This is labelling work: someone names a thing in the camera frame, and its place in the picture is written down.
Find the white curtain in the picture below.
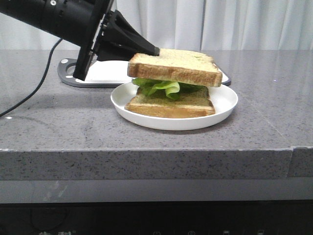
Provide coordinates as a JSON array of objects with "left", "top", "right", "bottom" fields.
[{"left": 0, "top": 0, "right": 313, "bottom": 51}]

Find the green lettuce leaf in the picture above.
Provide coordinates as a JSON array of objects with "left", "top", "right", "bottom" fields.
[{"left": 132, "top": 78, "right": 206, "bottom": 100}]

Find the white round plate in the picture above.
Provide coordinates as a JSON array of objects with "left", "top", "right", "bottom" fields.
[{"left": 111, "top": 82, "right": 238, "bottom": 131}]

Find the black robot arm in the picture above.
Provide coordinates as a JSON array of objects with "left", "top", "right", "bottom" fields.
[{"left": 0, "top": 0, "right": 159, "bottom": 80}]

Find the white cutting board grey rim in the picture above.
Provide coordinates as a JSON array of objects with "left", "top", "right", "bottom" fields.
[{"left": 57, "top": 57, "right": 232, "bottom": 89}]

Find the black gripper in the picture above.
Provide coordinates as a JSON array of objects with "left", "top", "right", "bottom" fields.
[{"left": 73, "top": 0, "right": 160, "bottom": 81}]

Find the bread slice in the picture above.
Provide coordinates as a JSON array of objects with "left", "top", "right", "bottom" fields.
[
  {"left": 127, "top": 48, "right": 223, "bottom": 87},
  {"left": 125, "top": 87, "right": 215, "bottom": 118}
]

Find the black cable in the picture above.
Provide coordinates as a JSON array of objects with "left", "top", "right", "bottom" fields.
[{"left": 0, "top": 38, "right": 63, "bottom": 118}]

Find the black appliance control panel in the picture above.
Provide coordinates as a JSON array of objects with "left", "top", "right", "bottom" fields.
[{"left": 0, "top": 201, "right": 313, "bottom": 235}]

